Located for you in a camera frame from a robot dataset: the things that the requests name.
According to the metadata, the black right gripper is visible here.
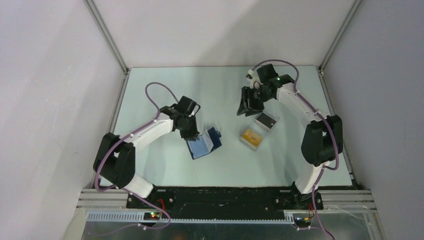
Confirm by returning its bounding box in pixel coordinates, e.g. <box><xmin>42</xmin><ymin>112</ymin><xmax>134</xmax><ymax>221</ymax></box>
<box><xmin>237</xmin><ymin>86</ymin><xmax>273</xmax><ymax>118</ymax></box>

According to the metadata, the blue card holder wallet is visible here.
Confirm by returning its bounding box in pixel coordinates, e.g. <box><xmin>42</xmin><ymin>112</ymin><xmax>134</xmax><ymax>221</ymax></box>
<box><xmin>186</xmin><ymin>127</ymin><xmax>222</xmax><ymax>160</ymax></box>

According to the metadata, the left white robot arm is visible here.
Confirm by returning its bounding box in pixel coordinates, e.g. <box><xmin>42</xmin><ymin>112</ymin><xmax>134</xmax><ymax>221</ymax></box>
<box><xmin>93</xmin><ymin>96</ymin><xmax>201</xmax><ymax>208</ymax></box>

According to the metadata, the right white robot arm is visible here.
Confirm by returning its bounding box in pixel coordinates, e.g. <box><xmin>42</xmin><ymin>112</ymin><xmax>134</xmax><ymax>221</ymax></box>
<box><xmin>236</xmin><ymin>62</ymin><xmax>343</xmax><ymax>209</ymax></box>

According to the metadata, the clear plastic card tray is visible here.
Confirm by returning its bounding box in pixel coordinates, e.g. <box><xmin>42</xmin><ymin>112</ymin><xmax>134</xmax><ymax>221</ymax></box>
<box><xmin>240</xmin><ymin>112</ymin><xmax>280</xmax><ymax>151</ymax></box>

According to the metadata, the orange card stack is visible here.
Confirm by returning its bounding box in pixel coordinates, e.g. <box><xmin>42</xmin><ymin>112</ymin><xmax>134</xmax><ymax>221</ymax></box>
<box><xmin>240</xmin><ymin>128</ymin><xmax>263</xmax><ymax>149</ymax></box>

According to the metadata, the left controller board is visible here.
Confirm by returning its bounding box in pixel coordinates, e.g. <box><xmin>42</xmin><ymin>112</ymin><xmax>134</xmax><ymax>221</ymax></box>
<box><xmin>143</xmin><ymin>211</ymin><xmax>162</xmax><ymax>221</ymax></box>

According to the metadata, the controller board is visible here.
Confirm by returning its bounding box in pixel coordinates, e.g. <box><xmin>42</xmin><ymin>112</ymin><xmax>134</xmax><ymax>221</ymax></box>
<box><xmin>294</xmin><ymin>217</ymin><xmax>314</xmax><ymax>223</ymax></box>
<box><xmin>143</xmin><ymin>211</ymin><xmax>162</xmax><ymax>221</ymax></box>

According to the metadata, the right controller board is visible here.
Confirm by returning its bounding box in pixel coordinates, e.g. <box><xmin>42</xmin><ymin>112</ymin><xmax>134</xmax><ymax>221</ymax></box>
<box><xmin>294</xmin><ymin>217</ymin><xmax>314</xmax><ymax>223</ymax></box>

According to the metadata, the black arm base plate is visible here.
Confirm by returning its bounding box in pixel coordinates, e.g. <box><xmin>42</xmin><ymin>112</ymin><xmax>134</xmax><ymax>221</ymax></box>
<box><xmin>146</xmin><ymin>185</ymin><xmax>324</xmax><ymax>221</ymax></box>

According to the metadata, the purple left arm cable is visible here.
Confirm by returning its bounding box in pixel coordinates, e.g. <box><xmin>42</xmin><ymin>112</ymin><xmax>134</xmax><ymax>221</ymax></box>
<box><xmin>93</xmin><ymin>82</ymin><xmax>180</xmax><ymax>231</ymax></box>

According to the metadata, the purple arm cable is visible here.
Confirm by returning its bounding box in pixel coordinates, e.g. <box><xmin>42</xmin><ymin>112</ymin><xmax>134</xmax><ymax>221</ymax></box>
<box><xmin>251</xmin><ymin>59</ymin><xmax>340</xmax><ymax>239</ymax></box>
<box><xmin>93</xmin><ymin>82</ymin><xmax>180</xmax><ymax>231</ymax></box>

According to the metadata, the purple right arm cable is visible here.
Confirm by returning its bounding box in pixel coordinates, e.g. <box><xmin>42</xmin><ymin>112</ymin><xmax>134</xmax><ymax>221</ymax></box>
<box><xmin>251</xmin><ymin>59</ymin><xmax>340</xmax><ymax>239</ymax></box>

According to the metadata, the grey cable duct strip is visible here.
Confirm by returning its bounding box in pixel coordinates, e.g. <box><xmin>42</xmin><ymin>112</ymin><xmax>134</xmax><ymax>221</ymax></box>
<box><xmin>86</xmin><ymin>211</ymin><xmax>296</xmax><ymax>225</ymax></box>

